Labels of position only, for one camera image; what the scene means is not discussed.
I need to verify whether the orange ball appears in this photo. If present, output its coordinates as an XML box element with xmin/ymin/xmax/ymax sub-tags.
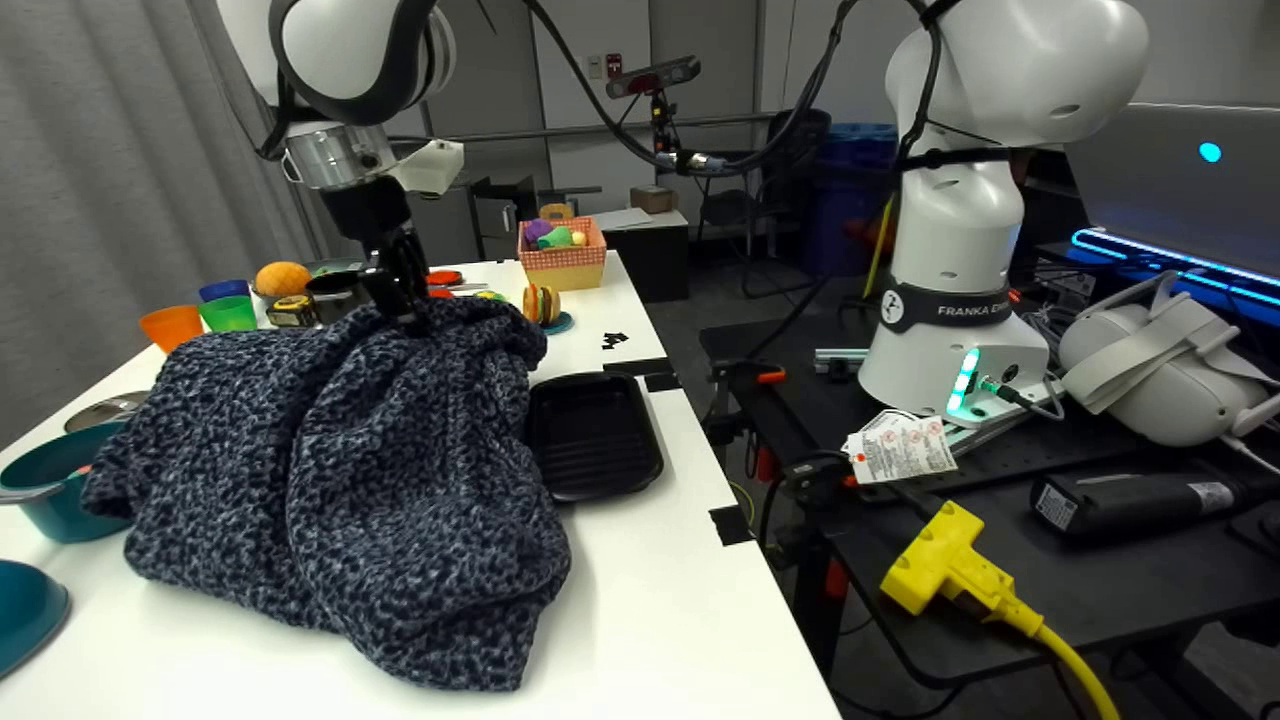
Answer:
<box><xmin>253</xmin><ymin>259</ymin><xmax>314</xmax><ymax>299</ymax></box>

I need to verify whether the open laptop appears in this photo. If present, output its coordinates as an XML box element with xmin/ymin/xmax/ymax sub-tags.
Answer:
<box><xmin>1069</xmin><ymin>103</ymin><xmax>1280</xmax><ymax>304</ymax></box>

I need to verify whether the black plastic tray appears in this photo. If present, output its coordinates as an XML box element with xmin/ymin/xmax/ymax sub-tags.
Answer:
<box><xmin>523</xmin><ymin>373</ymin><xmax>666</xmax><ymax>504</ymax></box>

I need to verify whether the blue bin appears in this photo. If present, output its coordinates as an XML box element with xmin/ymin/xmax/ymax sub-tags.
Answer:
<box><xmin>803</xmin><ymin>123</ymin><xmax>895</xmax><ymax>280</ymax></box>

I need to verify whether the teal bowl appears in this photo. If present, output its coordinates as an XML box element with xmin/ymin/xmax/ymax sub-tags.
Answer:
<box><xmin>0</xmin><ymin>561</ymin><xmax>74</xmax><ymax>679</ymax></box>

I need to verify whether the dark blue knitted cloth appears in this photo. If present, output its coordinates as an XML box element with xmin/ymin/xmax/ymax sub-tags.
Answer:
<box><xmin>82</xmin><ymin>299</ymin><xmax>572</xmax><ymax>690</ymax></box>

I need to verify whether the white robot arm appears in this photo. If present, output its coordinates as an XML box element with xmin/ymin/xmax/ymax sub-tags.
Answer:
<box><xmin>211</xmin><ymin>0</ymin><xmax>1148</xmax><ymax>412</ymax></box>

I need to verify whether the orange toy basket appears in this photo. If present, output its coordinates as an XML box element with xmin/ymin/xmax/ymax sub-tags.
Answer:
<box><xmin>518</xmin><ymin>215</ymin><xmax>610</xmax><ymax>292</ymax></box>

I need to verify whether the orange cup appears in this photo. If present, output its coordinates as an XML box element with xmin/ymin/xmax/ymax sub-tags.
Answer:
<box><xmin>140</xmin><ymin>304</ymin><xmax>204</xmax><ymax>352</ymax></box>

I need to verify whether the black office chair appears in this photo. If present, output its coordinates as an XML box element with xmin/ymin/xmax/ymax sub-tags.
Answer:
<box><xmin>696</xmin><ymin>108</ymin><xmax>832</xmax><ymax>254</ymax></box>

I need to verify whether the blue cup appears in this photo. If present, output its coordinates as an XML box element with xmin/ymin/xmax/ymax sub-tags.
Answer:
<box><xmin>201</xmin><ymin>280</ymin><xmax>247</xmax><ymax>304</ymax></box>

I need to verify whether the white VR headset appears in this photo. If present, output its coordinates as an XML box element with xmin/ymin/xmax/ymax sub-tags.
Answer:
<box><xmin>1055</xmin><ymin>271</ymin><xmax>1280</xmax><ymax>446</ymax></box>

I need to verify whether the camera on tripod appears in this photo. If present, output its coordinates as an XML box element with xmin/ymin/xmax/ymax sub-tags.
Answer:
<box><xmin>606</xmin><ymin>54</ymin><xmax>699</xmax><ymax>170</ymax></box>

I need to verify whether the yellow power plug cable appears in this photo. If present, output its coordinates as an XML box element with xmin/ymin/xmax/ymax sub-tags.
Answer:
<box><xmin>876</xmin><ymin>494</ymin><xmax>1123</xmax><ymax>720</ymax></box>

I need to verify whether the green cup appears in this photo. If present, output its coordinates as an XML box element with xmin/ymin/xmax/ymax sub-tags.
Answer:
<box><xmin>201</xmin><ymin>294</ymin><xmax>256</xmax><ymax>331</ymax></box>

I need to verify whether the teal mug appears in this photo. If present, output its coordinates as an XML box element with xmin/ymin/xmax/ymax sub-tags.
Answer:
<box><xmin>0</xmin><ymin>425</ymin><xmax>123</xmax><ymax>544</ymax></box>

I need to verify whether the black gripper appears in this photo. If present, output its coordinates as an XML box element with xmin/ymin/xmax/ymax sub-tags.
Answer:
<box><xmin>323</xmin><ymin>174</ymin><xmax>428</xmax><ymax>320</ymax></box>

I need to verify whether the red toy tomato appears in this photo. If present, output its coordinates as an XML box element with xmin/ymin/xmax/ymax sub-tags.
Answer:
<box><xmin>423</xmin><ymin>267</ymin><xmax>464</xmax><ymax>299</ymax></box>

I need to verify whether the black power brick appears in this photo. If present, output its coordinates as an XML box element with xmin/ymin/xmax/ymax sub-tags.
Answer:
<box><xmin>1031</xmin><ymin>472</ymin><xmax>1260</xmax><ymax>538</ymax></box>

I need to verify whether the toy burger on plate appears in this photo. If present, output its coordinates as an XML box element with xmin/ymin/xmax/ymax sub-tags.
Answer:
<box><xmin>520</xmin><ymin>282</ymin><xmax>572</xmax><ymax>331</ymax></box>

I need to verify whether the white crumpled label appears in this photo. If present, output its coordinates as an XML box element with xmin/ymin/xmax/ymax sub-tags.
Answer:
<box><xmin>842</xmin><ymin>412</ymin><xmax>957</xmax><ymax>485</ymax></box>

